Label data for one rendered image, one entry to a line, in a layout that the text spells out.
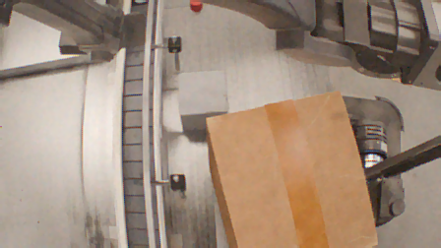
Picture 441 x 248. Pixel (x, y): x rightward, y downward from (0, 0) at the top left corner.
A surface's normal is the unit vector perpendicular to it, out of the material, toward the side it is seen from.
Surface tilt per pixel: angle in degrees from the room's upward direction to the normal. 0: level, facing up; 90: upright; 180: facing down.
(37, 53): 0
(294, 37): 40
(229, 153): 0
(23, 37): 0
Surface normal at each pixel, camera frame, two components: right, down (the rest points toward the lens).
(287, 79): 0.00, -0.37
